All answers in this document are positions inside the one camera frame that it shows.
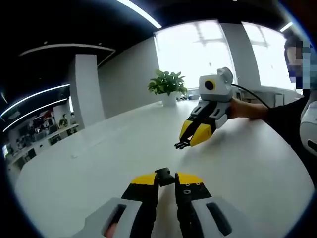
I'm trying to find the row of white office desks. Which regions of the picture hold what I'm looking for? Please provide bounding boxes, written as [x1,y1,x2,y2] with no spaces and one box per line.
[6,122,81,166]

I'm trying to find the black pronged plastic buckle part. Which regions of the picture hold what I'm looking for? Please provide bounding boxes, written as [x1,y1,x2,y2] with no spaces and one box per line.
[174,139,192,151]

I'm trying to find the potted green plant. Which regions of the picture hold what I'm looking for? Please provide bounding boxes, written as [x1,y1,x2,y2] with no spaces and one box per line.
[148,69,188,108]

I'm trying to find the person's right hand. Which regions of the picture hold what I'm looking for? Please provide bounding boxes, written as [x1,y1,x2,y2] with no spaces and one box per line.
[227,96,270,121]

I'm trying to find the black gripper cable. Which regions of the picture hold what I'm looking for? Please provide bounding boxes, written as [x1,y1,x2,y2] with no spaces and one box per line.
[231,83,272,109]

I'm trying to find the black socket plastic buckle part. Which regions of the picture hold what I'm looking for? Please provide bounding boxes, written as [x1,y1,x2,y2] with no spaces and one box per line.
[155,168,174,187]

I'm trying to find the white ceiling light strip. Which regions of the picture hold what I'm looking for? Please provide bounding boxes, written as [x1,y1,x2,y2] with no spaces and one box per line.
[115,0,163,28]

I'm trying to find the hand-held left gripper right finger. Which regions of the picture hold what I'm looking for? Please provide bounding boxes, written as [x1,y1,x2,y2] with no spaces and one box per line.
[174,171,251,238]

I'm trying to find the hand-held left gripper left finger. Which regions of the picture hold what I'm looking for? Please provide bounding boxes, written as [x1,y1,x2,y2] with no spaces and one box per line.
[71,172,159,238]

